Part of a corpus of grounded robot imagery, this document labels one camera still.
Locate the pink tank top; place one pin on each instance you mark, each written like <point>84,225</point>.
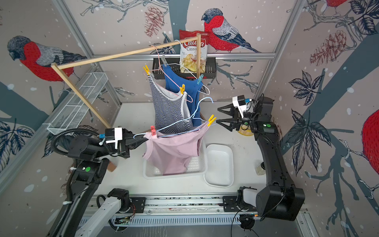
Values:
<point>172,154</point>

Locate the pink wire hanger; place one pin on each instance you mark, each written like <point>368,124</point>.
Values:
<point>161,69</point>

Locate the teal clothespin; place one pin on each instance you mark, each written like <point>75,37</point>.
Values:
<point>199,80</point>

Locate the cassava chips bag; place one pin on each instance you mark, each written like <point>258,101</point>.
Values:
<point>188,54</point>

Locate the grey clothespin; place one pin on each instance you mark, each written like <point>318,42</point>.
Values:
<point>163,60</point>

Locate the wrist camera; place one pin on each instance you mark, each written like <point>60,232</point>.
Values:
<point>240,102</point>
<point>111,136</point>

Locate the white plastic tray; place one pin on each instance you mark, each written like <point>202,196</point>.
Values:
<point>220,162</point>

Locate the small black-lid jar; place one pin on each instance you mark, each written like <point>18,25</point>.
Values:
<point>260,169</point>

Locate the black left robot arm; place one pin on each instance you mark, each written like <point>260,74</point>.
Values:
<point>89,151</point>

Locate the yellow clothespin striped top right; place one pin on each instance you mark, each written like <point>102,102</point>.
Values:
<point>182,89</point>

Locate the red clothespin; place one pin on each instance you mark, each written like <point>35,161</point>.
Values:
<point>153,130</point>

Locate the yellow clothespin striped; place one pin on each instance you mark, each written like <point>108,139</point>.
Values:
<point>182,89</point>
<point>147,70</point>

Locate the white wire hanger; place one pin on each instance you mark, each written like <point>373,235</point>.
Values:
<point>203,89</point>

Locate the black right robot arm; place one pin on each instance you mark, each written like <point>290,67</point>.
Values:
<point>280,198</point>

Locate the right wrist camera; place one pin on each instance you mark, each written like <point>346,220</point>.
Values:
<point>240,102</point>

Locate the yellow bowl with buns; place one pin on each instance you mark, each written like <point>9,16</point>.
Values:
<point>246,132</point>

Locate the white wire wall basket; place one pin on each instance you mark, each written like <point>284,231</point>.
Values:
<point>75,109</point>

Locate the wooden clothes rack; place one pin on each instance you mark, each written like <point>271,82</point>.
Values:
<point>127,64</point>

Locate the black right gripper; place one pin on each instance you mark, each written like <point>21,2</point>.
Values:
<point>232,124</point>

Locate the white perforated plastic basket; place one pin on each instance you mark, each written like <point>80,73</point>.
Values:
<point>197,166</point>

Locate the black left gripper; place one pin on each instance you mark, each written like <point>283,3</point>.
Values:
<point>126,144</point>

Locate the yellow clothespin striped top left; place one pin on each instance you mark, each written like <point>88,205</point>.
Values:
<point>147,70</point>

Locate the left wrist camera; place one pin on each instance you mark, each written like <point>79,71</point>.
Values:
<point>111,136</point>

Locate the blue white striped tank top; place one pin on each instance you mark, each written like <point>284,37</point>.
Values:
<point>172,115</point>

